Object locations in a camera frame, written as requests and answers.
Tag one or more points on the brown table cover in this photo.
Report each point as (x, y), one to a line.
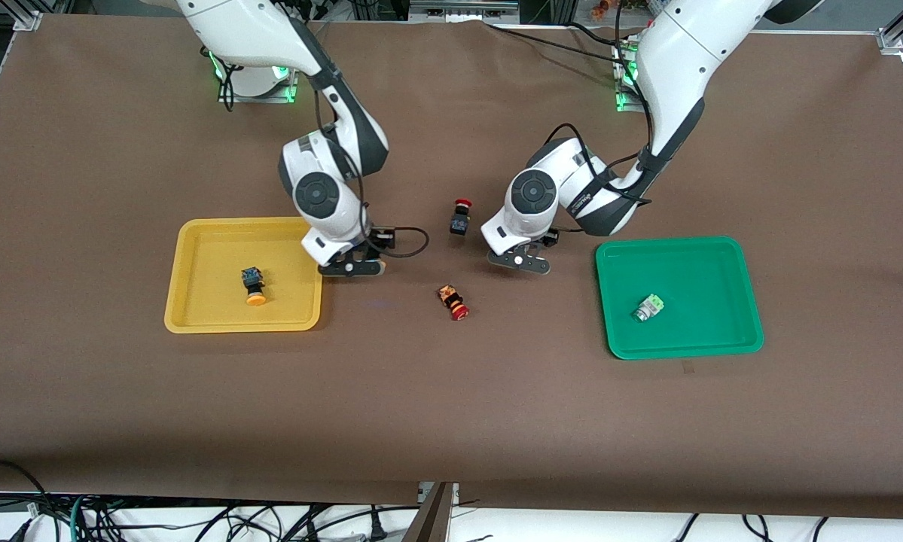
(451, 414)

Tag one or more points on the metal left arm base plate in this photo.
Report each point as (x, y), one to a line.
(623, 98)

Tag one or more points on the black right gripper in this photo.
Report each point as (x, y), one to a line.
(381, 238)

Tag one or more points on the red button orange body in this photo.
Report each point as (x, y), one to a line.
(453, 301)

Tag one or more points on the aluminium rail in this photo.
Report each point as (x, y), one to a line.
(462, 9)

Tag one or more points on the yellow plastic tray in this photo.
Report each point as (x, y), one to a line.
(218, 301)

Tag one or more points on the red button black body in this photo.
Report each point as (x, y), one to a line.
(460, 220)

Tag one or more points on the yellow push button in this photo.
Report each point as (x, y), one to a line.
(254, 284)

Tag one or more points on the aluminium frame profile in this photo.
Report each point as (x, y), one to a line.
(436, 516)

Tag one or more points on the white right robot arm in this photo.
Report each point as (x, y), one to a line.
(323, 196)

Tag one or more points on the green push button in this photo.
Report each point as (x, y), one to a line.
(648, 307)

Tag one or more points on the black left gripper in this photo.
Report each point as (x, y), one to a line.
(550, 239)

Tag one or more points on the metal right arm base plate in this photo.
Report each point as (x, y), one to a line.
(289, 94)

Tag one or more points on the green plastic tray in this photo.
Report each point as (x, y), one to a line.
(707, 278)

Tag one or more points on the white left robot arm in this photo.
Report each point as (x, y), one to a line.
(677, 53)

